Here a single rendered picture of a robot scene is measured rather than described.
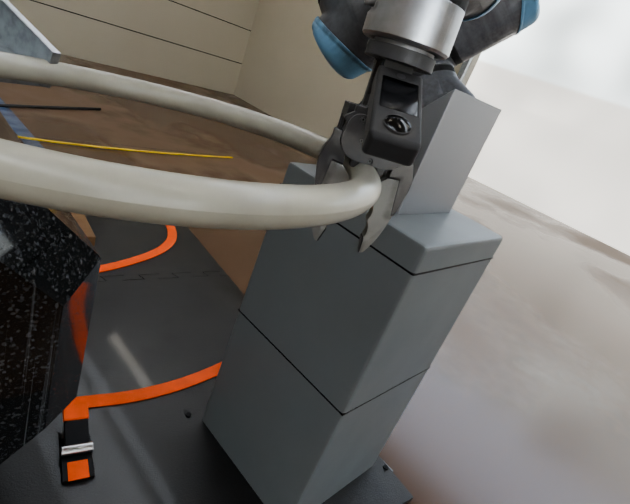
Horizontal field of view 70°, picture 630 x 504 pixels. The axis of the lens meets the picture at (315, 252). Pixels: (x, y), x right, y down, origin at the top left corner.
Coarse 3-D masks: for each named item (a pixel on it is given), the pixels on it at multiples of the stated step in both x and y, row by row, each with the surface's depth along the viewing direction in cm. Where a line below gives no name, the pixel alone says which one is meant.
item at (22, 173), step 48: (144, 96) 63; (192, 96) 64; (0, 144) 22; (288, 144) 62; (0, 192) 22; (48, 192) 22; (96, 192) 23; (144, 192) 23; (192, 192) 25; (240, 192) 26; (288, 192) 29; (336, 192) 32
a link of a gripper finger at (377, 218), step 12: (384, 180) 47; (396, 180) 47; (384, 192) 48; (384, 204) 48; (372, 216) 49; (384, 216) 49; (372, 228) 49; (360, 240) 50; (372, 240) 50; (360, 252) 51
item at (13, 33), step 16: (0, 0) 57; (0, 16) 58; (16, 16) 57; (0, 32) 59; (16, 32) 57; (32, 32) 56; (0, 48) 57; (16, 48) 58; (32, 48) 56; (48, 48) 55; (0, 80) 53; (16, 80) 54
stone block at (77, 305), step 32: (0, 128) 96; (0, 224) 66; (32, 224) 71; (64, 224) 77; (0, 256) 65; (32, 256) 70; (64, 256) 76; (96, 256) 83; (0, 288) 67; (32, 288) 70; (64, 288) 76; (0, 320) 70; (32, 320) 73; (64, 320) 78; (0, 352) 73; (32, 352) 76; (64, 352) 83; (0, 384) 76; (32, 384) 80; (64, 384) 88; (0, 416) 79; (32, 416) 83; (0, 448) 83
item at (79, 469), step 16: (64, 416) 115; (80, 416) 117; (64, 432) 113; (80, 432) 114; (64, 448) 110; (80, 448) 111; (64, 464) 109; (80, 464) 110; (64, 480) 105; (80, 480) 107
